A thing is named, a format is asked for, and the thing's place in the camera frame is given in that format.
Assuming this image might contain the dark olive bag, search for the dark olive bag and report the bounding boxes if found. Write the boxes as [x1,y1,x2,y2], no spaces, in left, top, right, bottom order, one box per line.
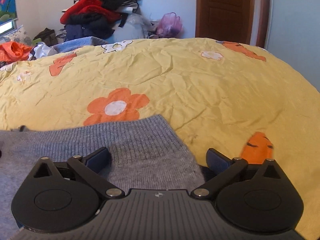
[34,28,58,47]

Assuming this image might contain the white wardrobe with decals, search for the white wardrobe with decals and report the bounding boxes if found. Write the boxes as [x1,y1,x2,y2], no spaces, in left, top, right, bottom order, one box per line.
[265,0,319,89]

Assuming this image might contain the navy and grey knit sweater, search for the navy and grey knit sweater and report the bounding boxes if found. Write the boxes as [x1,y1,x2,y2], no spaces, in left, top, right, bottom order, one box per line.
[0,114,208,240]

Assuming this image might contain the brown wooden door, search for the brown wooden door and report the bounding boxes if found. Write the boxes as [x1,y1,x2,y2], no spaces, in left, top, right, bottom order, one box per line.
[195,0,254,44]

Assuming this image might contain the floral patterned pillow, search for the floral patterned pillow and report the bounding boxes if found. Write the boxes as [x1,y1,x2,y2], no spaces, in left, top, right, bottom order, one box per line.
[3,25,32,46]

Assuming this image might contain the light blue folded blanket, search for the light blue folded blanket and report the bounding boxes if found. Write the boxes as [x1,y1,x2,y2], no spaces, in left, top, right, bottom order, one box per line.
[52,36,107,53]

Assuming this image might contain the pile of dark and red clothes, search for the pile of dark and red clothes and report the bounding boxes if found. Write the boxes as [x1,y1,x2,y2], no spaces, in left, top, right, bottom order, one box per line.
[60,0,139,41]

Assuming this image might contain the orange plastic bag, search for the orange plastic bag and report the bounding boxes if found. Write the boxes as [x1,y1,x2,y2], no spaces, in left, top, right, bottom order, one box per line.
[0,41,32,63]

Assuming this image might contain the lotus print window blind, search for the lotus print window blind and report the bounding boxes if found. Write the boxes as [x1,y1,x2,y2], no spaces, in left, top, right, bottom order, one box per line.
[0,0,17,25]

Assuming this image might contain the purple plastic bag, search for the purple plastic bag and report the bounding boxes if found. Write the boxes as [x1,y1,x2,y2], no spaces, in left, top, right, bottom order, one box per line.
[156,12,182,38]

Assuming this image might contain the yellow floral bed quilt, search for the yellow floral bed quilt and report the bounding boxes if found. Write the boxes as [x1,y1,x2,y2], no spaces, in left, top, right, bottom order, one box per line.
[1,38,319,239]

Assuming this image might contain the white and black crumpled cloth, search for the white and black crumpled cloth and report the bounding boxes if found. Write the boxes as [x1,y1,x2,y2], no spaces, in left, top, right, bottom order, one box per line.
[28,42,57,61]

